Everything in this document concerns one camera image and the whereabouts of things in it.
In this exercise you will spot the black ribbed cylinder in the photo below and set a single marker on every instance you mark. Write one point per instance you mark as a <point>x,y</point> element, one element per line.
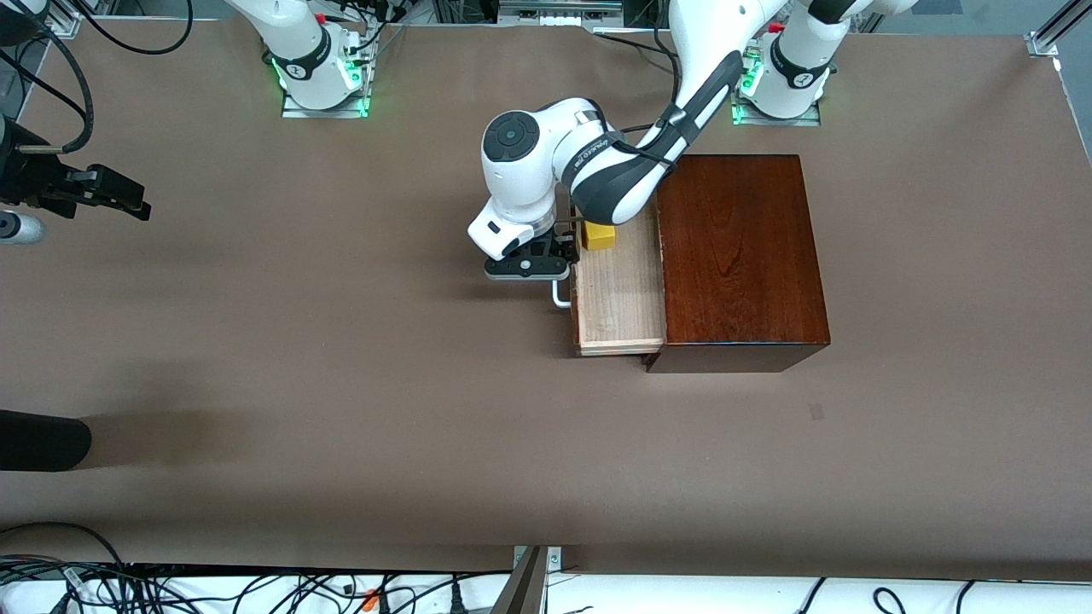
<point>43,439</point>

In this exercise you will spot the yellow block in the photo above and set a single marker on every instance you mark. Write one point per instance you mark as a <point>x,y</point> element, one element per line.
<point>601,239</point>

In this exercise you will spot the dark brown wooden cabinet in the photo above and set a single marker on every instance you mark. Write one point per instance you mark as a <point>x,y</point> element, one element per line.
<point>742,256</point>

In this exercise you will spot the white shelf board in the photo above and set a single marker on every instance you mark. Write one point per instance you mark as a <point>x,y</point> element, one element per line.
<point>682,597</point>

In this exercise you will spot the metal equipment rack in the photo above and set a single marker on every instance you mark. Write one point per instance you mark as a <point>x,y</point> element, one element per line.
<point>554,13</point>

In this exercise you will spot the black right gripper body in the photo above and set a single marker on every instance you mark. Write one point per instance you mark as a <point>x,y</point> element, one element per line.
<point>27,176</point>

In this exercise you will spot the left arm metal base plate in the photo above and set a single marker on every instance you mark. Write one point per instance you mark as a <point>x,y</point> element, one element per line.
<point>742,119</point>

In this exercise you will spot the light wood drawer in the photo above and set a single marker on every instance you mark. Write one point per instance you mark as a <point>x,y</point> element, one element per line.
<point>618,298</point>

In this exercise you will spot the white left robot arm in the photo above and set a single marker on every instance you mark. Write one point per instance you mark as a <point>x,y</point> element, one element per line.
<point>520,170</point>

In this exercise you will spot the aluminium bracket plate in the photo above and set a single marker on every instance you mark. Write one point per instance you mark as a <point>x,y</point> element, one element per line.
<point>554,556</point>

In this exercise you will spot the aluminium frame profile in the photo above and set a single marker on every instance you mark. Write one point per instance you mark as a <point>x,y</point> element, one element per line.
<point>66,21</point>
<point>1054,30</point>

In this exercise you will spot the grey metal strut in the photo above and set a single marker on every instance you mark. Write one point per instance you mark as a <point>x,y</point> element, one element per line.
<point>525,588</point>

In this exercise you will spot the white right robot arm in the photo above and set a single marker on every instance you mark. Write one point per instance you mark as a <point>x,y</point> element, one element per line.
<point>299,43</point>

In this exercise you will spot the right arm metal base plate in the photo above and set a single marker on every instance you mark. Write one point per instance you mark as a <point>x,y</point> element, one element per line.
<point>294,111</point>

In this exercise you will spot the orange plug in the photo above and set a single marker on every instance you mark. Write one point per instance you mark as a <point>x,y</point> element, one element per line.
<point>370,601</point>

